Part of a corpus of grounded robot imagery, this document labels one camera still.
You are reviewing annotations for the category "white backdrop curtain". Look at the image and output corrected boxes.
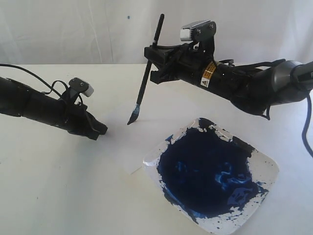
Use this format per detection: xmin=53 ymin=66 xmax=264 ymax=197
xmin=0 ymin=0 xmax=313 ymax=64

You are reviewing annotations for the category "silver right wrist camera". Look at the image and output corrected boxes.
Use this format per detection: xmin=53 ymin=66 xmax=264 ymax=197
xmin=180 ymin=20 xmax=217 ymax=42

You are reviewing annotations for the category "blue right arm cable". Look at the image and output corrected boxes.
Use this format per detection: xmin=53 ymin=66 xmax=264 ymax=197
xmin=301 ymin=92 xmax=313 ymax=157

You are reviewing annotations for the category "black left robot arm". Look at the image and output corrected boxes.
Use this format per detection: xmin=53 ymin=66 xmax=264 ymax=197
xmin=0 ymin=77 xmax=108 ymax=140

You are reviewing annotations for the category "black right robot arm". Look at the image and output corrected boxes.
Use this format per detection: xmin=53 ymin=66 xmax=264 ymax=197
xmin=144 ymin=43 xmax=313 ymax=117

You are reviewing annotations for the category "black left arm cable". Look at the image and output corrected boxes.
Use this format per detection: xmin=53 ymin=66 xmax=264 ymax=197
xmin=0 ymin=63 xmax=71 ymax=95

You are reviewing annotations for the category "black paintbrush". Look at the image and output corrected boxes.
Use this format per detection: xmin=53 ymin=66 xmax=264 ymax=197
xmin=127 ymin=13 xmax=165 ymax=125

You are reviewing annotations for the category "white paper sheet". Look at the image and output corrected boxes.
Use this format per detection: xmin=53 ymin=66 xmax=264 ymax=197
xmin=77 ymin=84 xmax=200 ymax=174

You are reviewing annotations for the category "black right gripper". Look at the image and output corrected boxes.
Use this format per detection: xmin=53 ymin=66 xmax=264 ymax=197
xmin=144 ymin=43 xmax=235 ymax=95

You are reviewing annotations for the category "white plate with blue paint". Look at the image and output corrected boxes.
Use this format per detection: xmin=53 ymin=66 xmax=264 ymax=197
xmin=143 ymin=117 xmax=279 ymax=235

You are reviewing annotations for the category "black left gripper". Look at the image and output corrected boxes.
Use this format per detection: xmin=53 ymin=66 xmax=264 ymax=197
xmin=58 ymin=108 xmax=108 ymax=141

